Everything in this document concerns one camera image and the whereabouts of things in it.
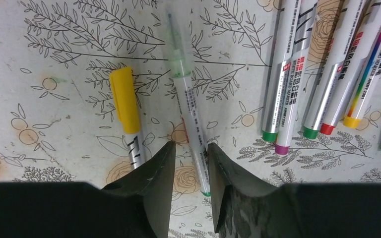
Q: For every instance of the clear cap pen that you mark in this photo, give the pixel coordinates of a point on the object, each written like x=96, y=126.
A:
x=180, y=53

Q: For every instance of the green cap yellow-end marker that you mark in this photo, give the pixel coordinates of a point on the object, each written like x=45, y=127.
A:
x=341, y=39

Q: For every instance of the red cap marker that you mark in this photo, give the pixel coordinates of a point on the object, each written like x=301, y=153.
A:
x=356, y=57

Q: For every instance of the purple cap marker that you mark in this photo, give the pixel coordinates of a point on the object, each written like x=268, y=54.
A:
x=367, y=83
x=293, y=87

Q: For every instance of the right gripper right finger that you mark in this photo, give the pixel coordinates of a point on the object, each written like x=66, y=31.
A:
x=237, y=197

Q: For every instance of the yellow cap marker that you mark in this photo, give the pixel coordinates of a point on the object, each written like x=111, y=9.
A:
x=122, y=87

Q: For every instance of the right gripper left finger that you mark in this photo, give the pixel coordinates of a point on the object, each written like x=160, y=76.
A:
x=140, y=202

